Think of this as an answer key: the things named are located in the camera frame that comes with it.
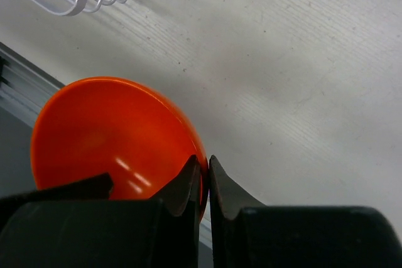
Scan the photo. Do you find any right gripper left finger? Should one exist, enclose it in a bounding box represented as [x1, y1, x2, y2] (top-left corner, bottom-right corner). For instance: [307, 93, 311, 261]
[1, 156, 201, 267]

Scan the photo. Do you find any aluminium front rail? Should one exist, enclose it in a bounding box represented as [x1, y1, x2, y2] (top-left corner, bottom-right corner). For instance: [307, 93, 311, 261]
[1, 44, 64, 127]

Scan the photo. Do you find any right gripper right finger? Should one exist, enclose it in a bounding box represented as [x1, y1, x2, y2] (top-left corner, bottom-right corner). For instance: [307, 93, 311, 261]
[209, 156, 401, 267]

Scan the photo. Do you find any orange plastic bowl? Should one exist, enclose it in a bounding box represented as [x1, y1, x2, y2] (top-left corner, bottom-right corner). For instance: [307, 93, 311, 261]
[30, 77, 209, 208]

